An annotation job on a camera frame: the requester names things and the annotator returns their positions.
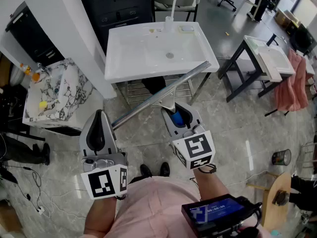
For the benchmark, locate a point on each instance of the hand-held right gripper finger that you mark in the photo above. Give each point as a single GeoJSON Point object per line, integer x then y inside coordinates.
{"type": "Point", "coordinates": [168, 121]}
{"type": "Point", "coordinates": [194, 115]}

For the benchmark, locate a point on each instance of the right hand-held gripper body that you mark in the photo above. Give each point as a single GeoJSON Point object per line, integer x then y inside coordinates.
{"type": "Point", "coordinates": [198, 145]}

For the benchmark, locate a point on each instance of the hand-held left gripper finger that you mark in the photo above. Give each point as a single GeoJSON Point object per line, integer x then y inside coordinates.
{"type": "Point", "coordinates": [84, 137]}
{"type": "Point", "coordinates": [110, 137]}

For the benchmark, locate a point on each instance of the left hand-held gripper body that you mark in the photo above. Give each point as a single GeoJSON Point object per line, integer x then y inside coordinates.
{"type": "Point", "coordinates": [101, 182]}

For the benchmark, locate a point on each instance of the person's right forearm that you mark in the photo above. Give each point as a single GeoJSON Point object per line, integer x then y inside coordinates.
{"type": "Point", "coordinates": [210, 185]}

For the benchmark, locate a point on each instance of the person's left forearm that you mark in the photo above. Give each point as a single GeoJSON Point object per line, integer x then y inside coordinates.
{"type": "Point", "coordinates": [99, 217]}

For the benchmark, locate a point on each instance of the black drain pipe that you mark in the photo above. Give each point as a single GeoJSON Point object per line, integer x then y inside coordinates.
{"type": "Point", "coordinates": [154, 84]}

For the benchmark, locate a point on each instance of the person's black right shoe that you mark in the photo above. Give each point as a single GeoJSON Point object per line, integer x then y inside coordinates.
{"type": "Point", "coordinates": [165, 168]}

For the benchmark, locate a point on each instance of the person's black shoe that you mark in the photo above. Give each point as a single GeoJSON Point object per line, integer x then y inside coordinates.
{"type": "Point", "coordinates": [165, 168]}
{"type": "Point", "coordinates": [145, 170]}

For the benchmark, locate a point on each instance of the person's black left shoe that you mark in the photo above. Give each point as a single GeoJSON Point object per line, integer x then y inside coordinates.
{"type": "Point", "coordinates": [145, 170]}

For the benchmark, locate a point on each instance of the metal basin stand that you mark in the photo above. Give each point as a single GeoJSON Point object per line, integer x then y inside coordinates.
{"type": "Point", "coordinates": [133, 90]}

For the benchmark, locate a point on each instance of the marble sink counter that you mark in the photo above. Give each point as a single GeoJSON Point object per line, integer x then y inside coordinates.
{"type": "Point", "coordinates": [71, 90]}

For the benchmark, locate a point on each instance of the yellow cup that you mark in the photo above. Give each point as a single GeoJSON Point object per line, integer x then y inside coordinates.
{"type": "Point", "coordinates": [43, 104]}

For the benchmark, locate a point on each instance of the person's pink shirt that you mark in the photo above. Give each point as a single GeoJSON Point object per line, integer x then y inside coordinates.
{"type": "Point", "coordinates": [153, 207]}

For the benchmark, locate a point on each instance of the black chest-mounted screen device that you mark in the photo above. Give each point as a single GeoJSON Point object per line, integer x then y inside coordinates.
{"type": "Point", "coordinates": [215, 213]}

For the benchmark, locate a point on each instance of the white washbasin table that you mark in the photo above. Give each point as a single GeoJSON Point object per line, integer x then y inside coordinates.
{"type": "Point", "coordinates": [138, 51]}

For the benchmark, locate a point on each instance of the orange drink bottle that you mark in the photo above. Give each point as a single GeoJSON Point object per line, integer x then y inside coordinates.
{"type": "Point", "coordinates": [36, 76]}

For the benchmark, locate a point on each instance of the chrome faucet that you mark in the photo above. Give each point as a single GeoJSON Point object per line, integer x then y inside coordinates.
{"type": "Point", "coordinates": [42, 68]}

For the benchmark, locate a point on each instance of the black mesh waste bin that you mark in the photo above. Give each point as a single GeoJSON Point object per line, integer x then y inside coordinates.
{"type": "Point", "coordinates": [281, 157]}

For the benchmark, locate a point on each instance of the soap dish with soap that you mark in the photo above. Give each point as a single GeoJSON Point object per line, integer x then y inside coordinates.
{"type": "Point", "coordinates": [186, 29]}

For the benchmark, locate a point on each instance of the white basin slab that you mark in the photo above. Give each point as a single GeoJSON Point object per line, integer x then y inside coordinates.
{"type": "Point", "coordinates": [270, 56]}

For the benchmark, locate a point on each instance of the dark object on wooden table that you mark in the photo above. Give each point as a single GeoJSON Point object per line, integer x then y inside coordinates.
{"type": "Point", "coordinates": [280, 197]}

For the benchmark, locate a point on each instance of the pink towel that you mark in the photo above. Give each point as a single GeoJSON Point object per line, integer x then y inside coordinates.
{"type": "Point", "coordinates": [292, 88]}

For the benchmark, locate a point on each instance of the round wooden side table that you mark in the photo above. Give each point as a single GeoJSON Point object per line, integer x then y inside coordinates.
{"type": "Point", "coordinates": [272, 214]}

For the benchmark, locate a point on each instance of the small black cabinet machine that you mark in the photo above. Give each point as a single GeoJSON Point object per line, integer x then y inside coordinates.
{"type": "Point", "coordinates": [34, 36]}

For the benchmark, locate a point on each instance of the large black cabinet machine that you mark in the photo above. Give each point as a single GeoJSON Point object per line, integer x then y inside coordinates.
{"type": "Point", "coordinates": [116, 11]}

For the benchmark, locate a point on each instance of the cardboard box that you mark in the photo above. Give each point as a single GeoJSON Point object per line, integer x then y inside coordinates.
{"type": "Point", "coordinates": [287, 21]}

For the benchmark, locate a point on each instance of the black box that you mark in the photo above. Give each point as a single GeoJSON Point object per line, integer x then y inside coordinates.
{"type": "Point", "coordinates": [303, 40]}

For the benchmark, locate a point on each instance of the black frame table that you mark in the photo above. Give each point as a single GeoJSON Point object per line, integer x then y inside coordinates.
{"type": "Point", "coordinates": [235, 66]}

